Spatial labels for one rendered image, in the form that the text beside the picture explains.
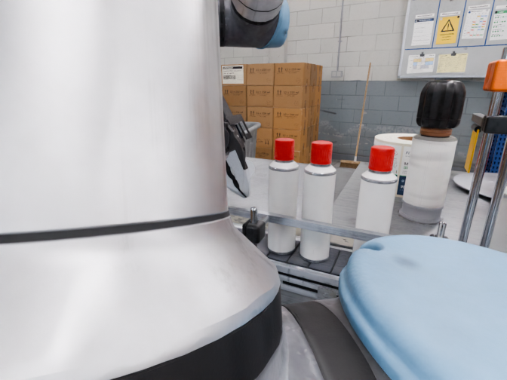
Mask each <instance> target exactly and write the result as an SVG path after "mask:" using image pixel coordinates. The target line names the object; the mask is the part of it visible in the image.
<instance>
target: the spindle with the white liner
mask: <svg viewBox="0 0 507 380"><path fill-rule="evenodd" d="M465 99H466V88H465V85H464V84H463V82H461V81H429V82H427V83H426V85H425V86H424V87H423V89H422V90H421V93H420V97H419V105H418V110H417V115H416V116H417V118H416V123H417V124H418V126H421V128H420V133H419V134H416V135H414V136H413V139H412V146H411V150H410V158H409V164H408V168H407V176H406V181H405V185H404V194H403V198H402V199H401V201H402V202H403V204H402V208H401V209H400V210H399V213H400V214H401V215H402V216H403V217H404V218H405V219H409V220H411V221H414V222H421V223H437V222H440V221H441V220H442V215H441V210H442V209H443V208H444V200H445V198H446V194H447V186H448V182H449V179H450V172H451V167H452V164H453V159H454V154H455V150H456V144H457V138H456V137H454V136H451V134H452V130H453V129H452V128H456V127H458V126H459V124H460V121H461V120H460V119H461V117H462V111H463V106H464V102H465Z"/></svg>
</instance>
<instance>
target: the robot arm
mask: <svg viewBox="0 0 507 380"><path fill-rule="evenodd" d="M289 25H290V8H289V5H288V3H287V0H0V380H507V253H502V252H500V251H496V250H492V249H489V248H486V247H480V246H478V245H474V244H468V243H465V242H462V241H454V240H450V239H446V238H440V237H430V236H422V235H409V234H402V235H391V236H385V237H378V238H375V239H373V240H370V241H368V242H366V243H364V244H362V245H361V247H360V248H359V250H356V251H355V252H354V253H353V254H352V255H351V256H350V258H349V260H348V263H347V265H346V266H345V268H344V269H343V270H342V271H341V273H340V277H339V288H338V289H339V296H338V297H336V298H333V299H322V300H315V301H308V302H299V303H293V304H286V305H282V304H281V285H280V283H281V281H280V278H279V275H278V270H277V268H276V265H275V264H274V263H273V262H272V261H271V260H270V259H269V258H267V257H266V256H265V255H264V254H263V253H262V252H261V251H260V250H259V249H258V248H257V247H256V246H255V245H253V244H252V243H251V242H250V241H249V240H248V239H247V238H246V237H245V236H244V235H243V234H242V233H241V232H240V231H239V230H238V229H237V228H236V227H235V226H234V225H233V222H232V219H231V216H230V214H229V210H228V198H227V188H229V189H230V190H231V191H233V192H234V193H236V194H237V195H239V196H241V197H243V198H247V197H249V196H250V178H251V176H252V175H253V173H254V171H255V166H254V164H253V162H252V161H249V160H247V159H246V151H245V146H244V143H245V140H244V137H245V139H250V138H252V136H251V134H250V131H249V130H248V128H247V125H246V124H245V122H244V119H243V118H242V116H241V114H240V115H233V114H232V112H231V110H230V108H229V106H228V104H227V102H226V100H225V98H224V96H223V92H222V76H221V61H220V47H235V48H256V49H264V48H279V47H280V46H282V45H283V44H284V43H285V41H286V39H287V31H288V30H289ZM240 121H242V122H243V124H244V126H245V128H246V130H247V132H248V133H245V132H244V129H243V127H242V126H241V123H240ZM237 124H238V125H239V127H240V128H241V131H242V132H241V131H240V130H239V128H238V125H237ZM243 136H244V137H243ZM227 152H230V153H229V155H228V157H227V159H226V153H227Z"/></svg>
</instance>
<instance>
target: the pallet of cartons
mask: <svg viewBox="0 0 507 380"><path fill-rule="evenodd" d="M322 68H323V66H321V65H315V64H312V63H255V64H229V65H221V76H222V85H233V86H223V88H222V92H223V96H224V98H225V100H226V102H227V104H228V106H229V108H230V110H231V112H232V114H233V115H240V114H241V116H242V118H243V119H244V121H248V122H259V123H261V127H260V128H258V129H257V144H256V154H255V158H262V159H269V160H275V159H274V156H275V139H277V138H291V139H294V140H295V143H294V161H295V162H297V163H304V164H311V162H310V159H311V147H312V142H313V141H318V128H319V115H320V103H321V86H319V85H321V80H322Z"/></svg>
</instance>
